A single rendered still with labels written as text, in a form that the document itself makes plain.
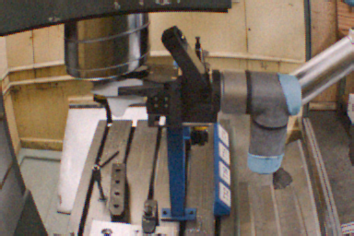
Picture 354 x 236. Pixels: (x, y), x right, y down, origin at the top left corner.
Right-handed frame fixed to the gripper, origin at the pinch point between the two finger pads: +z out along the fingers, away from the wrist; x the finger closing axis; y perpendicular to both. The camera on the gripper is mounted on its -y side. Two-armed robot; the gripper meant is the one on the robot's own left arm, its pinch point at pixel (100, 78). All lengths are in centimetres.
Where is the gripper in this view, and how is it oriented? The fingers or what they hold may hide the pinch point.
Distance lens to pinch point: 76.0
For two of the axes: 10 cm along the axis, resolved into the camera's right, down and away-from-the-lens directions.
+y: 0.1, 8.7, 4.9
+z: -10.0, -0.2, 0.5
